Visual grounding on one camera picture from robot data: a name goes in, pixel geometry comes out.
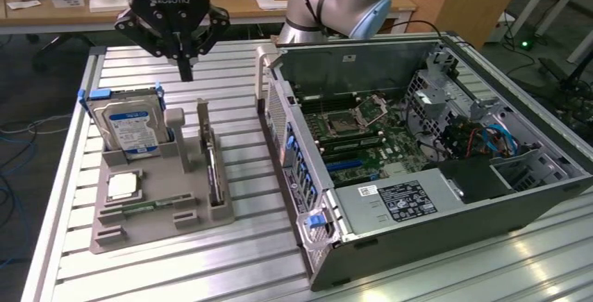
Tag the black office chair base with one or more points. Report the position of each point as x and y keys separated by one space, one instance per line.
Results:
x=55 y=47

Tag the blue case latch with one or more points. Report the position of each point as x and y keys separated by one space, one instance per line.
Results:
x=315 y=220

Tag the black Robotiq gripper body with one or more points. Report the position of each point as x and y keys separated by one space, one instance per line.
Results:
x=168 y=0

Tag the silver CPU chip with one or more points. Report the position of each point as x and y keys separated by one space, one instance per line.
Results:
x=123 y=185

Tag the grey parts rack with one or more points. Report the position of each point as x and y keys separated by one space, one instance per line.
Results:
x=162 y=184

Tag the green indicator light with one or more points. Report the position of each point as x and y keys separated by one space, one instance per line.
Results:
x=525 y=43

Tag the open black PC case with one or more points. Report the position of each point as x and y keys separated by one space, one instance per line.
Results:
x=417 y=246

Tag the CPU socket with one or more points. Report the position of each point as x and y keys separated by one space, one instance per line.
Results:
x=342 y=124

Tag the wooden cabinet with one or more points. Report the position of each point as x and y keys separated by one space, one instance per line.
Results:
x=463 y=3

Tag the metal socket cover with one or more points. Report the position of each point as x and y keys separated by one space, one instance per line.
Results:
x=373 y=107

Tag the blue expansion slot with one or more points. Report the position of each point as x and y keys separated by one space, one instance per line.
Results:
x=343 y=165

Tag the green RAM stick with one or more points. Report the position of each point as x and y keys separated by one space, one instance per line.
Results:
x=148 y=205

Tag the metal disk bay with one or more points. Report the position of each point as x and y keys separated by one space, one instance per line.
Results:
x=430 y=97

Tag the white paper label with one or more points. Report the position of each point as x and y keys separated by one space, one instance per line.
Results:
x=23 y=4

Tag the grey power supply unit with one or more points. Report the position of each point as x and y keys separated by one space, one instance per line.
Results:
x=370 y=208

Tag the hard disk with blue carrier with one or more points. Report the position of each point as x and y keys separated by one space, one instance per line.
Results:
x=131 y=128

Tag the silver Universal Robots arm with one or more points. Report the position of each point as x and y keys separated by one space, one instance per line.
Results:
x=342 y=0

